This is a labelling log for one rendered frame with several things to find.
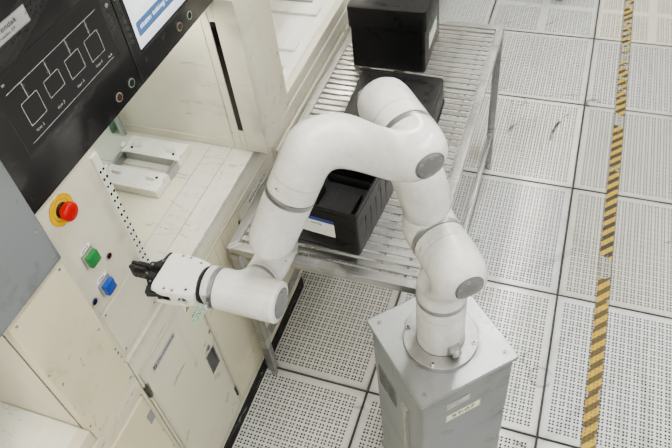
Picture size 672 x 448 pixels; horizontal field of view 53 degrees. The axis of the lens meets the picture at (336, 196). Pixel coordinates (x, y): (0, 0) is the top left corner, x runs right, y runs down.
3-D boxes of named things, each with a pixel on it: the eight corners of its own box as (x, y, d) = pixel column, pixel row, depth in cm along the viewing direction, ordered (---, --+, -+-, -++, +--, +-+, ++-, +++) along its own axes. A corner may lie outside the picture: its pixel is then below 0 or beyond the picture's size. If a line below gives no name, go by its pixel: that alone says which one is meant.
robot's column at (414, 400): (496, 475, 219) (519, 356, 164) (422, 517, 212) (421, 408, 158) (449, 404, 237) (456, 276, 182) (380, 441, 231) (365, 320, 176)
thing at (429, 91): (427, 157, 216) (427, 126, 206) (340, 145, 224) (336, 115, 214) (445, 100, 234) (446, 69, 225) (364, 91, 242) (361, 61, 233)
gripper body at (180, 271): (204, 317, 133) (155, 305, 136) (226, 277, 139) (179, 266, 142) (194, 295, 127) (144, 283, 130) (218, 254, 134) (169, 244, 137)
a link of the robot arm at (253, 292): (231, 257, 135) (208, 282, 127) (292, 270, 131) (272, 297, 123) (234, 291, 139) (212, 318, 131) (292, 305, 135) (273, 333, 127)
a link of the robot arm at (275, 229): (294, 153, 126) (249, 265, 143) (257, 190, 113) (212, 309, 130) (336, 175, 125) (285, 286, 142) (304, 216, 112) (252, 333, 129)
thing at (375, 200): (274, 232, 200) (264, 192, 188) (314, 170, 217) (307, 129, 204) (360, 256, 190) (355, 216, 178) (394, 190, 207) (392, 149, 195)
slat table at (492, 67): (425, 417, 235) (425, 290, 180) (269, 374, 253) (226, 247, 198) (491, 165, 317) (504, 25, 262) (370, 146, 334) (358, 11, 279)
